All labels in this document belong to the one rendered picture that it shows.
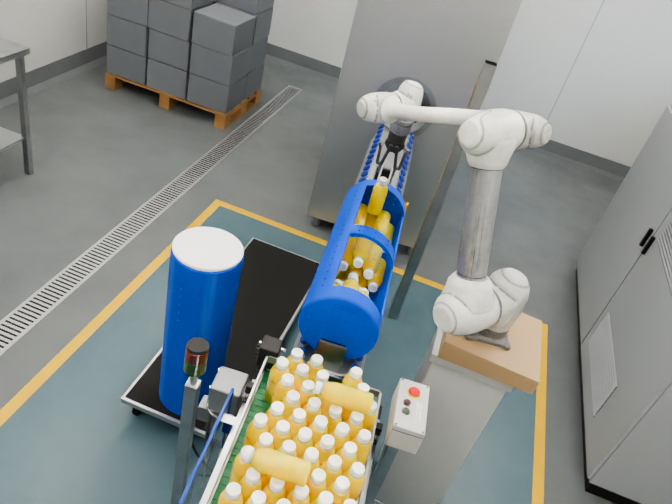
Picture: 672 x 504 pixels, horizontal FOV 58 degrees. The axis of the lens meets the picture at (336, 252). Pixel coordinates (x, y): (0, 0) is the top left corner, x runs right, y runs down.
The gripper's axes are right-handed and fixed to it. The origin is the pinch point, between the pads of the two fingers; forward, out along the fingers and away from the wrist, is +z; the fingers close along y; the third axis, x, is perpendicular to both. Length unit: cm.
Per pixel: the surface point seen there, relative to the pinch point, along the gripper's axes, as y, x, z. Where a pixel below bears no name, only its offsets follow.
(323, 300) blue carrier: 8, 77, 12
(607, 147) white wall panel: -224, -412, 105
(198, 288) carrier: 56, 62, 38
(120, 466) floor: 74, 85, 132
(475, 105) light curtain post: -33, -66, -17
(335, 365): -2, 81, 36
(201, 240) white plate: 62, 45, 28
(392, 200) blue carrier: -6.8, -9.2, 16.4
